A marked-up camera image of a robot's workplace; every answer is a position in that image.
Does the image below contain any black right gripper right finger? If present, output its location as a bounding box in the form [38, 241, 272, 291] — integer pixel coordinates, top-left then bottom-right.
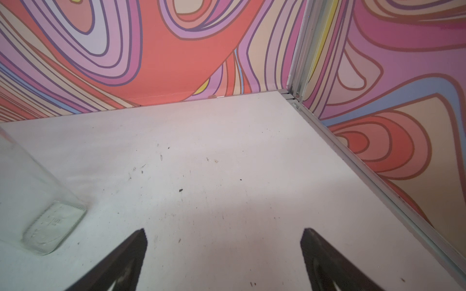
[300, 228, 382, 291]

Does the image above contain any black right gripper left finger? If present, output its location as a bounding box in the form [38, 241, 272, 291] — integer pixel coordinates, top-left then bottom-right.
[68, 229, 148, 291]

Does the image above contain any clear square bottle with cork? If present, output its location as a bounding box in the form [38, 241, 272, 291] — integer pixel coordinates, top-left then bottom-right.
[1, 130, 87, 255]

